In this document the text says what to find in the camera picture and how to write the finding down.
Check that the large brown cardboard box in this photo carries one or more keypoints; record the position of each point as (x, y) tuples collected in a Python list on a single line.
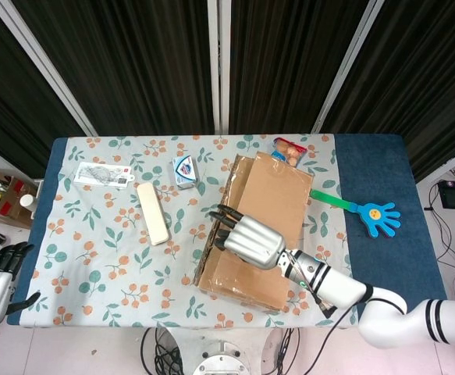
[(274, 187)]

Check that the cream long plastic case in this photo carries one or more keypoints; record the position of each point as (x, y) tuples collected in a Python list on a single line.
[(153, 215)]

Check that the clear plastic packaged card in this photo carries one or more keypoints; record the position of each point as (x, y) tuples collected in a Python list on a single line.
[(102, 174)]

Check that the black pleated curtain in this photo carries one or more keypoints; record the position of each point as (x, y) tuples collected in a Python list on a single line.
[(141, 58)]

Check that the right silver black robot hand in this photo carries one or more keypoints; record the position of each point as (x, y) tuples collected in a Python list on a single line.
[(254, 242)]

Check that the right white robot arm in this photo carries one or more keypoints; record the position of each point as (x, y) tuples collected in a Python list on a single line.
[(340, 285)]

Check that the dark blue table cover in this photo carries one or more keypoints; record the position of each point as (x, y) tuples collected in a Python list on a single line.
[(375, 164)]

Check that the white metal frame post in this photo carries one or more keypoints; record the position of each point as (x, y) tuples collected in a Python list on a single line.
[(348, 66), (43, 66), (218, 66)]

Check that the blue white soap box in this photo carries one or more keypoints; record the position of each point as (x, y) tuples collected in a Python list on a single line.
[(185, 172)]

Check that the floral orange fruit tablecloth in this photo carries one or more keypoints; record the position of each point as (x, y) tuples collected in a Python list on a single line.
[(106, 234)]

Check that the white plastic bottle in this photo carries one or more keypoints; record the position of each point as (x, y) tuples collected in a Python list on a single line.
[(27, 207)]

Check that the red snack packet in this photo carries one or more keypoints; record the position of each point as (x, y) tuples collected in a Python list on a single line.
[(289, 152)]

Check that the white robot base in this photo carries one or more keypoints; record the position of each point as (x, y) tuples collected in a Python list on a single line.
[(223, 363)]

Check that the cardboard box with clutter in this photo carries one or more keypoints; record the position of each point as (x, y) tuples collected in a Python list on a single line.
[(12, 187)]

